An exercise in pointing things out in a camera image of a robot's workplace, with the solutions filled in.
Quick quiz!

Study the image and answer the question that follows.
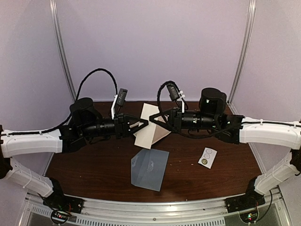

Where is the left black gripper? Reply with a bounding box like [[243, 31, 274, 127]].
[[81, 113, 149, 140]]

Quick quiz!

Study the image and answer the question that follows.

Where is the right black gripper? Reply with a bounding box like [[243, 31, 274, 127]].
[[150, 106, 218, 134]]

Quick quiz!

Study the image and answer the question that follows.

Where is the ornate bordered paper sheet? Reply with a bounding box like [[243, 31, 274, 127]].
[[151, 123, 171, 145]]

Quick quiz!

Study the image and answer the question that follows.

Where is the beige letter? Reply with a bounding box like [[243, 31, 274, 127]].
[[135, 103, 159, 149]]

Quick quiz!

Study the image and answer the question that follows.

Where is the grey-blue envelope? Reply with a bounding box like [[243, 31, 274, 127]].
[[131, 149, 169, 192]]

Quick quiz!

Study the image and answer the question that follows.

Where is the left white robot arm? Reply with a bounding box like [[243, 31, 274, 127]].
[[0, 97, 149, 209]]

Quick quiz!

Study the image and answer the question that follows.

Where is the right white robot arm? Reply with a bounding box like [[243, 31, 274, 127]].
[[149, 88, 301, 208]]

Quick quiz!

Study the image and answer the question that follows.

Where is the white sticker sheet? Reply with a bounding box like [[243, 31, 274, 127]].
[[198, 147, 217, 169]]

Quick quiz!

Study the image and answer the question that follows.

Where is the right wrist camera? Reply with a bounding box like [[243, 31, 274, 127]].
[[166, 84, 186, 113]]

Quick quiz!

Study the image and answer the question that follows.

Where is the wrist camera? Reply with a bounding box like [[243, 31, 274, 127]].
[[110, 88, 128, 119], [166, 84, 186, 113]]

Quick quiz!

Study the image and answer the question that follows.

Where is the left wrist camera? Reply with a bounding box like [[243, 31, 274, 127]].
[[110, 88, 128, 119]]

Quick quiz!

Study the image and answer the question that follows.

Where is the right black braided cable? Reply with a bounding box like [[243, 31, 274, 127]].
[[156, 81, 240, 137]]

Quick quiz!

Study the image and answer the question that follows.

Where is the black braided cable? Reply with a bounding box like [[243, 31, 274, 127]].
[[156, 81, 240, 137], [40, 68, 118, 136]]

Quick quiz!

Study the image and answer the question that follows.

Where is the left black braided cable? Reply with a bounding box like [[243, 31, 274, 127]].
[[40, 68, 118, 136]]

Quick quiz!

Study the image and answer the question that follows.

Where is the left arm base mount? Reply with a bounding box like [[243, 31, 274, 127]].
[[40, 178, 84, 225]]

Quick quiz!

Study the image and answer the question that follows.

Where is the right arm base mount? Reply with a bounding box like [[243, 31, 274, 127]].
[[225, 190, 265, 225]]

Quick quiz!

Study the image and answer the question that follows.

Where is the front aluminium rail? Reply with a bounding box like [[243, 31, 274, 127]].
[[17, 187, 292, 226]]

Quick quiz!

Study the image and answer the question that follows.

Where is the left aluminium frame post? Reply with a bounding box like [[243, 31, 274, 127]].
[[49, 0, 76, 101]]

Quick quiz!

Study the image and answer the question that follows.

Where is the aluminium frame post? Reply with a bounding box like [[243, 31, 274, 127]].
[[49, 0, 76, 101], [228, 0, 256, 105]]

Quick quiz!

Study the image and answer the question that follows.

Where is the right aluminium frame post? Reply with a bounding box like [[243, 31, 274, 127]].
[[228, 0, 256, 105]]

